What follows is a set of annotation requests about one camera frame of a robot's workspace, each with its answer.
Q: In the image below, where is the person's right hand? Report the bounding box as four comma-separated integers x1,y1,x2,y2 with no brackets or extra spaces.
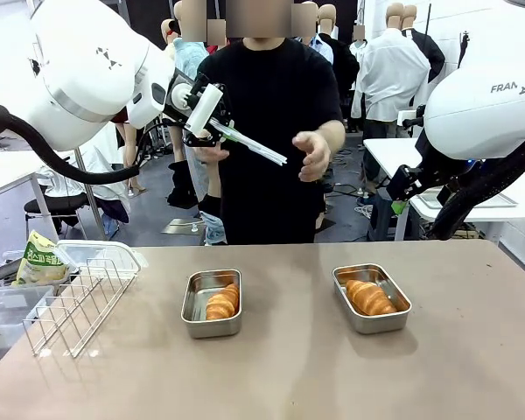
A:
197,147,231,164

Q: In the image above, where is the person in black t-shirt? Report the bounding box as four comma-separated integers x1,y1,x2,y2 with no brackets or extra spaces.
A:
196,0,347,245

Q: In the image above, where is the white side table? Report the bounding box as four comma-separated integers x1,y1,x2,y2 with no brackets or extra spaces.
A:
0,150,78,202

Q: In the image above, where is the golden croissant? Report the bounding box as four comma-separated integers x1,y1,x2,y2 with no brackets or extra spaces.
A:
205,283,241,320
345,278,398,316

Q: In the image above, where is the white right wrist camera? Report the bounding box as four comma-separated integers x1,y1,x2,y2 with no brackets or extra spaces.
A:
396,108,428,130

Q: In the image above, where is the black arm cable sleeve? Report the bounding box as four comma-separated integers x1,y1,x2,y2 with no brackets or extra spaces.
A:
0,103,167,185
419,130,525,241

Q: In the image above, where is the slanted metal pole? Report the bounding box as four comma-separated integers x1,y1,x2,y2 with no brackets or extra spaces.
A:
73,146,109,241

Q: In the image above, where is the black left arm cable sleeve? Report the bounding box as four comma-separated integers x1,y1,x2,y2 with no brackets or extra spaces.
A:
0,103,167,185

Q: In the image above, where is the black office chair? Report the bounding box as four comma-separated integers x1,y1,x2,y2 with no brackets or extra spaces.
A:
24,192,95,240

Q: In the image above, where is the mannequin in red jacket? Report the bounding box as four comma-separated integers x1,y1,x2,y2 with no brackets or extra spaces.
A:
206,17,229,56

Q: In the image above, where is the clear plastic storage bin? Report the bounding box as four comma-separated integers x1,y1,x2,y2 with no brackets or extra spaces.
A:
0,283,56,351

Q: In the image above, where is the mannequin in white shirt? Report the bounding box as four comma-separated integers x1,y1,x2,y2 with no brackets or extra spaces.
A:
351,2,432,135

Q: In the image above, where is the person's left hand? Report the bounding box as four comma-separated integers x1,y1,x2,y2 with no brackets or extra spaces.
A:
291,129,333,183

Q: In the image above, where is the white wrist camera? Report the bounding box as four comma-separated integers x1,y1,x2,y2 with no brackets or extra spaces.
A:
396,108,428,130
184,85,224,136

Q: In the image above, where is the green yellow snack bag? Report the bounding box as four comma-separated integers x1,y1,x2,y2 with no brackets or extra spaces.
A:
11,229,74,288

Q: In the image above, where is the mannequin in maroon shirt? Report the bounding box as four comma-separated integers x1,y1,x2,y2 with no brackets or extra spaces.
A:
115,108,148,196

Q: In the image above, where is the metal wire lid rack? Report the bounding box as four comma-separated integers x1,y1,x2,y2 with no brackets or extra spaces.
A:
22,258,137,359

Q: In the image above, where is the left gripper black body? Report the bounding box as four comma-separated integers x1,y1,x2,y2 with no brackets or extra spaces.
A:
164,71,211,128

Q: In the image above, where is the black tripod stand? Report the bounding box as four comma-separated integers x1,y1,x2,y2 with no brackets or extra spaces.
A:
457,30,472,69

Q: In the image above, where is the mannequin in cream jacket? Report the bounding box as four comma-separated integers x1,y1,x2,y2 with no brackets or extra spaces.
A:
159,19,180,62

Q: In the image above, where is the black right arm cable sleeve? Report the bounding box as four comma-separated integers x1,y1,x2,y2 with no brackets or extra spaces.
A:
419,130,525,241

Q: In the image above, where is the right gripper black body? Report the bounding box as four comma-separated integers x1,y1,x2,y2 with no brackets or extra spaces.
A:
395,164,441,192

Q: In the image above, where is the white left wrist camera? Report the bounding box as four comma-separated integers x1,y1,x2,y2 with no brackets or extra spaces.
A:
184,85,224,136

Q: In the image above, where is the person's left forearm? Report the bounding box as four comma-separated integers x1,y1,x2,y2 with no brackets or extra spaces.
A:
319,117,347,152

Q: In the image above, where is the mannequin in black white jacket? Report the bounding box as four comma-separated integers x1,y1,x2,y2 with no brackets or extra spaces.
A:
401,4,446,84

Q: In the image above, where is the stainless steel rectangular container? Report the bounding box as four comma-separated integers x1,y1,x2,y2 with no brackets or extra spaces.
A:
331,262,413,336
181,269,242,340

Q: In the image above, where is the white table with metal legs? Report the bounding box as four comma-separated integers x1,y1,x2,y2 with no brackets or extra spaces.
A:
362,137,525,222

